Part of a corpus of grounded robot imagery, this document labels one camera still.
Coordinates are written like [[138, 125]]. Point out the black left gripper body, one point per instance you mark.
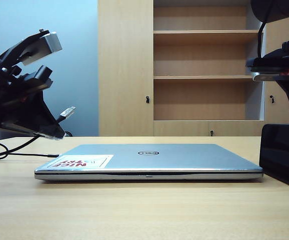
[[7, 82]]

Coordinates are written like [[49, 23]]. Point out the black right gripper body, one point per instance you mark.
[[284, 65]]

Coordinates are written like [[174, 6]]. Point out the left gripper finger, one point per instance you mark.
[[42, 117]]

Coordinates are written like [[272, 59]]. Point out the black smartphone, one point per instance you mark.
[[282, 155]]

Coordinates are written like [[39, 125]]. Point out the black cabinet key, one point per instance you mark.
[[272, 99], [211, 133], [147, 100]]

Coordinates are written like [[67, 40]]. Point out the white red text sticker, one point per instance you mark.
[[94, 162]]

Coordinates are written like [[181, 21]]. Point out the light wooden shelf cabinet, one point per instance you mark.
[[124, 75]]

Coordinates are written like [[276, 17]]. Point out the silver Dell laptop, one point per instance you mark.
[[159, 162]]

